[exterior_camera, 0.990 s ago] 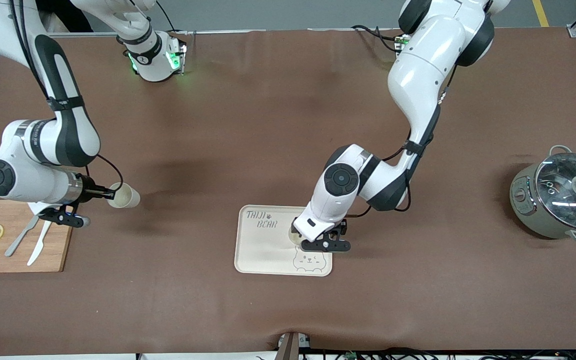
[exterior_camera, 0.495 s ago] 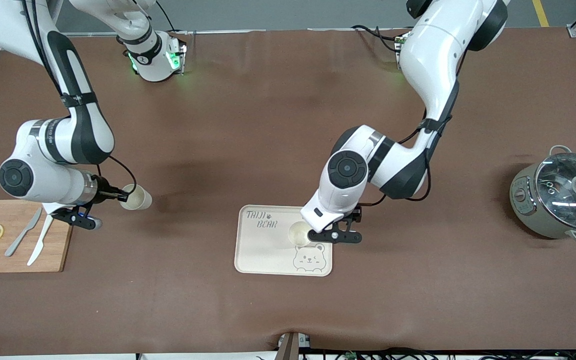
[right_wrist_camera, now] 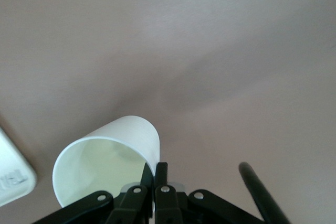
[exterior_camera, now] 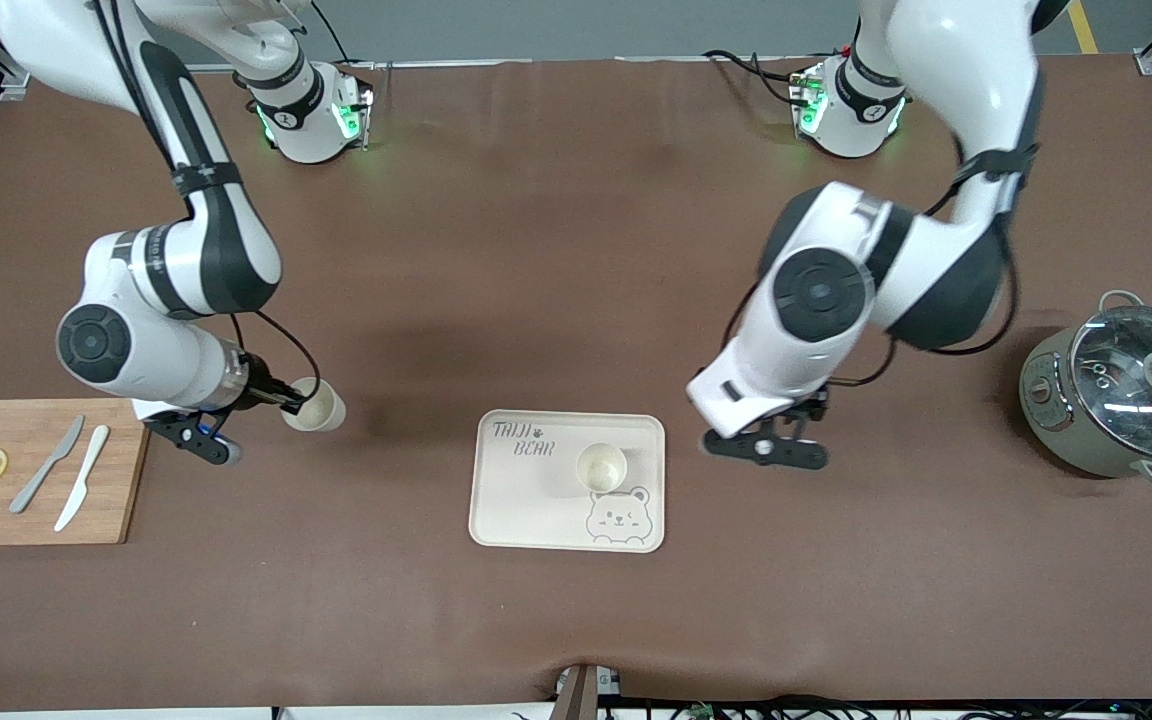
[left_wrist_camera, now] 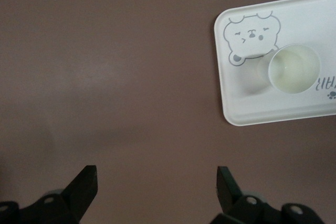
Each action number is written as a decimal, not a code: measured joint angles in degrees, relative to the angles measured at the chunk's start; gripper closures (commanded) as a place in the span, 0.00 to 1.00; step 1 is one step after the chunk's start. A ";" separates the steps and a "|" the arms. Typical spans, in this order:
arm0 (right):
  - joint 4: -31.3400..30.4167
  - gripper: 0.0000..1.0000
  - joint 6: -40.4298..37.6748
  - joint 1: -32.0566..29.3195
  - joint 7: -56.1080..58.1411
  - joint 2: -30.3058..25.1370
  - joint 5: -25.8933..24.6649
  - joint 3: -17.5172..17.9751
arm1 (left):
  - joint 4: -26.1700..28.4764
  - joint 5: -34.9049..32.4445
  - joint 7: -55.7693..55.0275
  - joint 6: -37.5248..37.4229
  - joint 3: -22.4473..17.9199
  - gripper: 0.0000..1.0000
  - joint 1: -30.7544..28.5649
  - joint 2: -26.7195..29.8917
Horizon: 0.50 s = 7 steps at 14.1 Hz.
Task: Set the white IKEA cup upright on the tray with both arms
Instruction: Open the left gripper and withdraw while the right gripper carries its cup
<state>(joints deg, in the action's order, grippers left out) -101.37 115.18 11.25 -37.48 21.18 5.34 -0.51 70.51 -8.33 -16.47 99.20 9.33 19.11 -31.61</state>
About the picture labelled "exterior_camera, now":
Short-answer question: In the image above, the white plastic cup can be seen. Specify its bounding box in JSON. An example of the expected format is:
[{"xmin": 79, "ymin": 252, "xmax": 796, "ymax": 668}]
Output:
[
  {"xmin": 281, "ymin": 375, "xmax": 348, "ymax": 434},
  {"xmin": 576, "ymin": 443, "xmax": 629, "ymax": 495}
]

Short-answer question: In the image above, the cream bear print tray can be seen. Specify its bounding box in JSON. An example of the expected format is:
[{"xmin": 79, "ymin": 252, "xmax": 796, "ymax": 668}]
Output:
[{"xmin": 468, "ymin": 409, "xmax": 667, "ymax": 554}]

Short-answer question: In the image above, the white plastic knife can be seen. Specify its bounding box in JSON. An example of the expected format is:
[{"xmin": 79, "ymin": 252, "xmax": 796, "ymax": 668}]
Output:
[{"xmin": 53, "ymin": 424, "xmax": 111, "ymax": 533}]

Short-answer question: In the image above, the grey plastic knife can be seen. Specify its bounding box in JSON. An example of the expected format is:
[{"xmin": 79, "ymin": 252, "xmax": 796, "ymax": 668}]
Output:
[{"xmin": 9, "ymin": 414, "xmax": 86, "ymax": 515}]

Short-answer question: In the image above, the bamboo cutting board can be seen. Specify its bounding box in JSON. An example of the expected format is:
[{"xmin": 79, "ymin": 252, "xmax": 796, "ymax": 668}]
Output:
[{"xmin": 0, "ymin": 398, "xmax": 156, "ymax": 547}]

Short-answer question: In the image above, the grey-green electric pot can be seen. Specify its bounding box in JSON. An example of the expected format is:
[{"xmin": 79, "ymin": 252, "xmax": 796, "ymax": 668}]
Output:
[{"xmin": 1019, "ymin": 289, "xmax": 1152, "ymax": 489}]

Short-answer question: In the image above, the glass pot lid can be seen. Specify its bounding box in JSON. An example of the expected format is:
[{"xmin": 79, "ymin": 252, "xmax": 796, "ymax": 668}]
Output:
[{"xmin": 1069, "ymin": 305, "xmax": 1152, "ymax": 463}]

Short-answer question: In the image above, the black base cable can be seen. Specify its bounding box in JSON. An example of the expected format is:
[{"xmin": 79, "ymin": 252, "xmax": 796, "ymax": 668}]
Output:
[{"xmin": 704, "ymin": 48, "xmax": 807, "ymax": 109}]

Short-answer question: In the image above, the table edge clamp bracket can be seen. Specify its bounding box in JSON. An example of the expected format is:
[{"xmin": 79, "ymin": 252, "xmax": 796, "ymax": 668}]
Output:
[{"xmin": 554, "ymin": 662, "xmax": 625, "ymax": 720}]

